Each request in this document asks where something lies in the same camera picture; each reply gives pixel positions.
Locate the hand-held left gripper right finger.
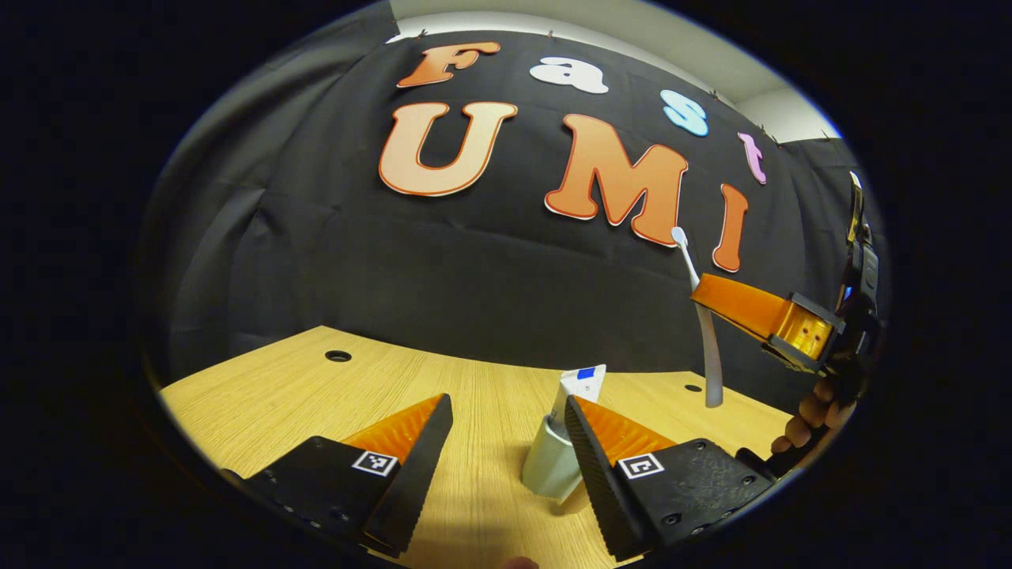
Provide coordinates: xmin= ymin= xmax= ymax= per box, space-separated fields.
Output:
xmin=564 ymin=395 xmax=776 ymax=562

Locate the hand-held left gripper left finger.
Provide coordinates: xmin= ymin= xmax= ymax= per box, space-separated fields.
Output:
xmin=220 ymin=393 xmax=455 ymax=558

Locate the light blue cup wooden handle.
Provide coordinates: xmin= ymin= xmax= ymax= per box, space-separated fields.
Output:
xmin=521 ymin=415 xmax=586 ymax=505

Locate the white toothbrush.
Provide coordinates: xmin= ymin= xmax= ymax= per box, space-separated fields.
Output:
xmin=671 ymin=227 xmax=725 ymax=409

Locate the white toothpaste tube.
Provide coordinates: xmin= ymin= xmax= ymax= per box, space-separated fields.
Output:
xmin=551 ymin=364 xmax=607 ymax=424

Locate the wooden desktop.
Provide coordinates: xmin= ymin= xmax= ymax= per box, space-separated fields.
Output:
xmin=158 ymin=326 xmax=839 ymax=569

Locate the black backdrop cloth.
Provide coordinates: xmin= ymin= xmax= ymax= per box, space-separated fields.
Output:
xmin=138 ymin=8 xmax=870 ymax=412

